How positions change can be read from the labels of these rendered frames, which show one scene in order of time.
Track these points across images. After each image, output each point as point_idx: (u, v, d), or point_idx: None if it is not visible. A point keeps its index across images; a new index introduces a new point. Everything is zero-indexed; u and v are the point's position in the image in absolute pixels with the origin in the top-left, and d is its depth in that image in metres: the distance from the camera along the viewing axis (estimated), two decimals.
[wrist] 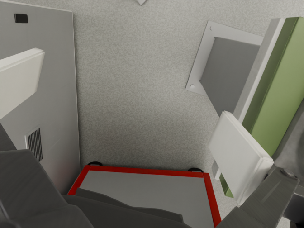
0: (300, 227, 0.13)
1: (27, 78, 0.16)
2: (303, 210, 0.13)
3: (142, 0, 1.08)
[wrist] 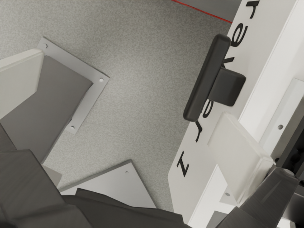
0: (300, 227, 0.13)
1: (27, 78, 0.16)
2: (303, 210, 0.13)
3: (128, 165, 1.24)
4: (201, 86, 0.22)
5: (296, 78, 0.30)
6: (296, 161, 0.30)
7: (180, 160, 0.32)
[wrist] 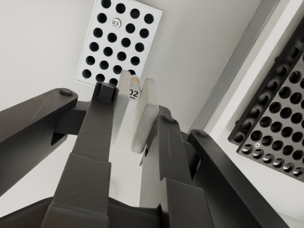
0: None
1: None
2: None
3: None
4: None
5: (256, 155, 0.38)
6: None
7: None
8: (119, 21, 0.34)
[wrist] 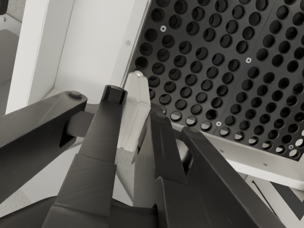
0: None
1: None
2: None
3: None
4: None
5: None
6: None
7: None
8: (143, 75, 0.27)
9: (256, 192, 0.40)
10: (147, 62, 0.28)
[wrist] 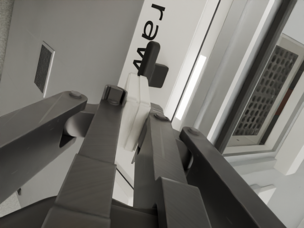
0: None
1: None
2: None
3: None
4: None
5: None
6: None
7: None
8: None
9: None
10: None
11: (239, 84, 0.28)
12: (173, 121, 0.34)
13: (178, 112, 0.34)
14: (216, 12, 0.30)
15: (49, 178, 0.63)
